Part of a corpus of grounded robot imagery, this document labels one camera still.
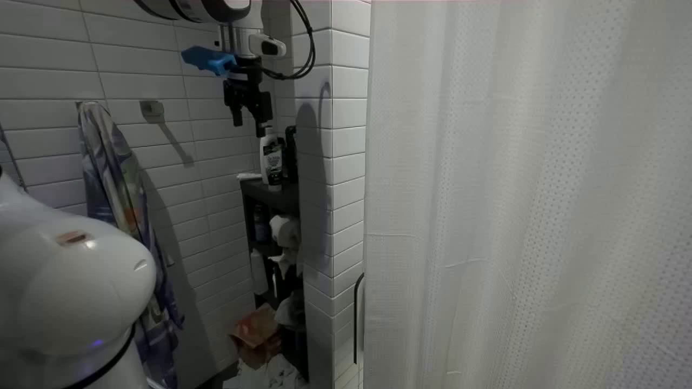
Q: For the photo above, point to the blue patterned hanging towel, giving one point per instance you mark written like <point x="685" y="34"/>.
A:
<point x="111" y="172"/>

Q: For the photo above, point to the black bin with white liner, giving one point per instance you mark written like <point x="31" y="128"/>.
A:
<point x="296" y="341"/>

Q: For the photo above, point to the black shelf unit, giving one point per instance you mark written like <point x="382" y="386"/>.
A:
<point x="269" y="199"/>

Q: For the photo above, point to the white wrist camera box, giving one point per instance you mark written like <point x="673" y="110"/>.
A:
<point x="265" y="46"/>

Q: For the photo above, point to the tall black bottle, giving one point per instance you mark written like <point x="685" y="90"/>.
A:
<point x="290" y="153"/>

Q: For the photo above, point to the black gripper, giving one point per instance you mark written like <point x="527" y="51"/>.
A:
<point x="238" y="87"/>

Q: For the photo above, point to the brown cardboard box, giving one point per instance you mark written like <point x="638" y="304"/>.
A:
<point x="252" y="336"/>

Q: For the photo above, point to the white shower curtain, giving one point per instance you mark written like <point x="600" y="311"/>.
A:
<point x="532" y="202"/>

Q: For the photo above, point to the blue tinted plastic bottle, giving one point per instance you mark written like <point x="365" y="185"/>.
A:
<point x="259" y="272"/>

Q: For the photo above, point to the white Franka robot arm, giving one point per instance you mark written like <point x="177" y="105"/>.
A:
<point x="65" y="287"/>

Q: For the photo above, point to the white soap bar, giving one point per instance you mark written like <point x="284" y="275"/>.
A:
<point x="249" y="176"/>

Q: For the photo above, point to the tall white labelled bottle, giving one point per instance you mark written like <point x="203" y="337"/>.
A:
<point x="271" y="153"/>

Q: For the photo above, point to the metal towel bar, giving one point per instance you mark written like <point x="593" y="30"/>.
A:
<point x="168" y="134"/>

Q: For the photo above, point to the blue plastic wrist mount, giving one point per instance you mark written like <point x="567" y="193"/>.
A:
<point x="208" y="61"/>

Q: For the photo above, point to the crumpled white cloth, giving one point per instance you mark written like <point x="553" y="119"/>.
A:
<point x="284" y="230"/>

